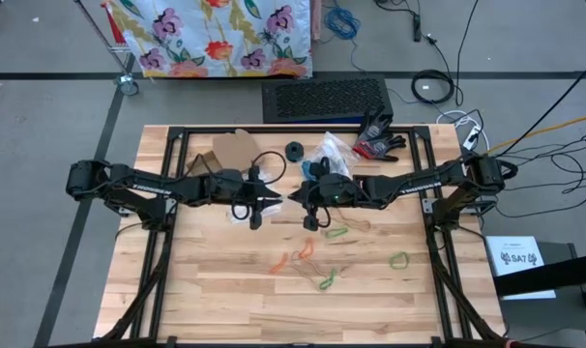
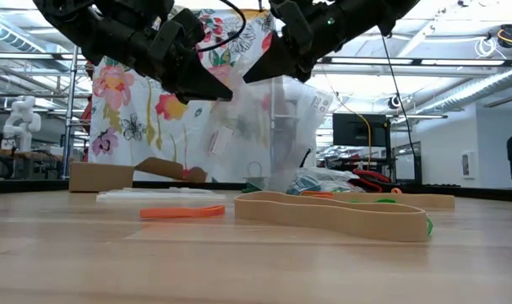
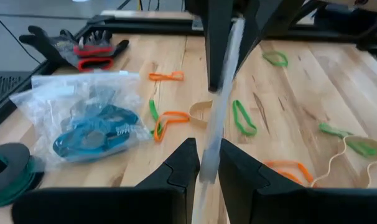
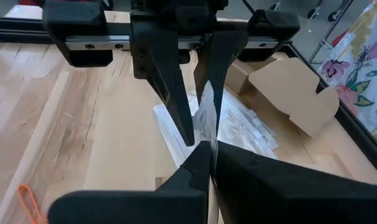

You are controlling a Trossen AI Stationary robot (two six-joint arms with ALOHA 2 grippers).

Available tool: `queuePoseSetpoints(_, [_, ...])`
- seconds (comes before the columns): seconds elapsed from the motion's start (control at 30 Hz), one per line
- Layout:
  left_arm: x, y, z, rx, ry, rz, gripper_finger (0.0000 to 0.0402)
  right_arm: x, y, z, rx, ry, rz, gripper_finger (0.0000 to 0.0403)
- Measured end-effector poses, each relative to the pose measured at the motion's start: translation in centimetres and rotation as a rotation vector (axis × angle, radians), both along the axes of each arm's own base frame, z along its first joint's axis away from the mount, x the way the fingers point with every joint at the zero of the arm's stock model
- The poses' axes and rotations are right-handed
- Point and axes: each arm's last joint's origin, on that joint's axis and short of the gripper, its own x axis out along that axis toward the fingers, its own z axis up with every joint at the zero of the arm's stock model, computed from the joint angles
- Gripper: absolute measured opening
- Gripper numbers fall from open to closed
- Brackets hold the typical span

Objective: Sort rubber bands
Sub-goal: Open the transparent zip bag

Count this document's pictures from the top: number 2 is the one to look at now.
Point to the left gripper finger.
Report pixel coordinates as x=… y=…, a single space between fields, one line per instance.
x=197 y=86

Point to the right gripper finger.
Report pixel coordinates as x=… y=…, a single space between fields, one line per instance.
x=281 y=63

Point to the clear zip bag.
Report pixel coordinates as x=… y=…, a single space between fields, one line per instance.
x=256 y=126
x=323 y=179

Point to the orange rubber band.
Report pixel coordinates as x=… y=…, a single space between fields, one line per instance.
x=396 y=190
x=180 y=212
x=319 y=194

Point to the large tan rubber band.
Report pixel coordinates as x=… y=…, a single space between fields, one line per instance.
x=344 y=221

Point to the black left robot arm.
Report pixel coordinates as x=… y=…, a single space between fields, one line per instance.
x=70 y=21

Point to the red hanging cloth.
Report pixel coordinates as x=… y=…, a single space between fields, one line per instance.
x=87 y=118

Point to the floral print curtain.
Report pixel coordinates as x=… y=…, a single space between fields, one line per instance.
x=125 y=126

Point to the ceiling light strip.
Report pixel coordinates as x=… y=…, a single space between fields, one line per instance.
x=408 y=61

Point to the black monitor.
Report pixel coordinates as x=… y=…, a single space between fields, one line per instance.
x=357 y=131

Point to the small black round fixture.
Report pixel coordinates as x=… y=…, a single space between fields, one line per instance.
x=391 y=102

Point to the stack of clear bags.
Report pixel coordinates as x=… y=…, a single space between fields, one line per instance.
x=154 y=195

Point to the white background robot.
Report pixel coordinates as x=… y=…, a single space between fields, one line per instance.
x=21 y=122

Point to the open cardboard box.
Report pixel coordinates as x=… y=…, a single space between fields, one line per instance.
x=99 y=177

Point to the background workbench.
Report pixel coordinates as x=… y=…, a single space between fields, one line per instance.
x=36 y=158

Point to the red resistance band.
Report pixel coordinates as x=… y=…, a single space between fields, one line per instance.
x=372 y=174

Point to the black background desk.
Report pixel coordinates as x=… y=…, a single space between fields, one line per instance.
x=417 y=169

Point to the black round ceiling device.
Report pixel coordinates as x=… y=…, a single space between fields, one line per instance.
x=509 y=34

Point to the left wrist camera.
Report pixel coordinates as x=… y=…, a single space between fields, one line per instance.
x=178 y=34

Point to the silver ventilation duct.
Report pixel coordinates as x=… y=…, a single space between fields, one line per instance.
x=484 y=86
x=2 y=27

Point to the white wall box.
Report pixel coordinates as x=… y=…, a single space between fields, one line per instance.
x=467 y=164

